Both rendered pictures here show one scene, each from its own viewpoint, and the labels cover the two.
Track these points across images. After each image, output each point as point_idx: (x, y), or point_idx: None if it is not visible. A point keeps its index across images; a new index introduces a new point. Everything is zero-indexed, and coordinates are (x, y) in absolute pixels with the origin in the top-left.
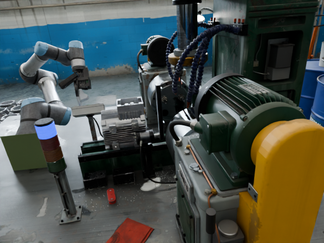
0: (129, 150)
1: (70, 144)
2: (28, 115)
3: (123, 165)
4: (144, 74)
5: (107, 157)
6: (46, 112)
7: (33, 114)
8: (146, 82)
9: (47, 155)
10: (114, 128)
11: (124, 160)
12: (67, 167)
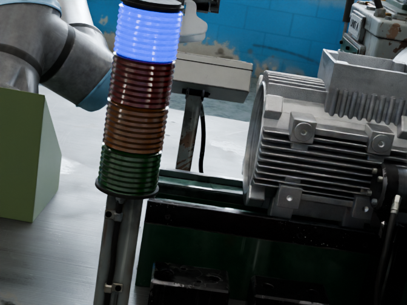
0: (325, 229)
1: (86, 178)
2: (8, 37)
3: (284, 276)
4: (387, 22)
5: (243, 232)
6: (58, 46)
7: (24, 40)
8: (384, 50)
9: (123, 123)
10: (312, 130)
11: (294, 262)
12: (79, 236)
